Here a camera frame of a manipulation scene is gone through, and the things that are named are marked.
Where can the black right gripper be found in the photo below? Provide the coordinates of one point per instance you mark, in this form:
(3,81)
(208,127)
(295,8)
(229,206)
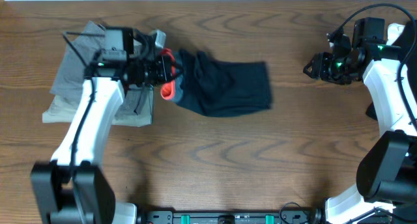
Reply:
(320,60)

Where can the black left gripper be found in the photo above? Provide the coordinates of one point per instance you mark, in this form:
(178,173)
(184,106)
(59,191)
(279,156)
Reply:
(163,75)

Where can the black leggings red waistband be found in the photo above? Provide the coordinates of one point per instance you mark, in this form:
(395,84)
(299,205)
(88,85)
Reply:
(217,88)

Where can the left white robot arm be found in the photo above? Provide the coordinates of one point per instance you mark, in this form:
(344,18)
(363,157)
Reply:
(71,187)

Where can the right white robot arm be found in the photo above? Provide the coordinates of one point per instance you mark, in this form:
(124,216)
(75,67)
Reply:
(368,43)

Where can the folded grey trousers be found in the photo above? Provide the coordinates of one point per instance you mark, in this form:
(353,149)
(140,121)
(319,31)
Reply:
(67,87)

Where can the black garment pile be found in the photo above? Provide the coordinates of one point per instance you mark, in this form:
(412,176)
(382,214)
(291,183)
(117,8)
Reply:
(388,172)

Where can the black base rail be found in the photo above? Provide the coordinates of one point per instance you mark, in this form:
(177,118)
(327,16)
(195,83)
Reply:
(286,214)

